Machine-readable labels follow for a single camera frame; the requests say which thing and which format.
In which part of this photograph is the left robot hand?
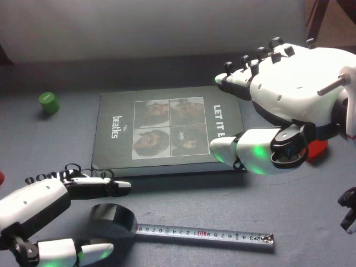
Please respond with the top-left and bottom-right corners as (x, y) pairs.
(0, 163), (132, 267)

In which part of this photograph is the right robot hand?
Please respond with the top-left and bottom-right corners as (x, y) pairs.
(209, 37), (350, 176)

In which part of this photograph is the grey round tape measure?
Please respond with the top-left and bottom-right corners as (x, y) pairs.
(89, 203), (275, 253)

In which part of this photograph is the black Beatles book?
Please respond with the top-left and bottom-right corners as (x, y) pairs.
(91, 85), (248, 179)

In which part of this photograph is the dark brown furniture leg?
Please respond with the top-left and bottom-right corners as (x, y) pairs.
(305, 0), (332, 42)

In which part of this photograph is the red heart block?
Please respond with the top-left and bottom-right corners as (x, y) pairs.
(304, 139), (329, 162)

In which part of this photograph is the green cylinder block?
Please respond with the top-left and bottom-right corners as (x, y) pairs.
(38, 92), (61, 114)

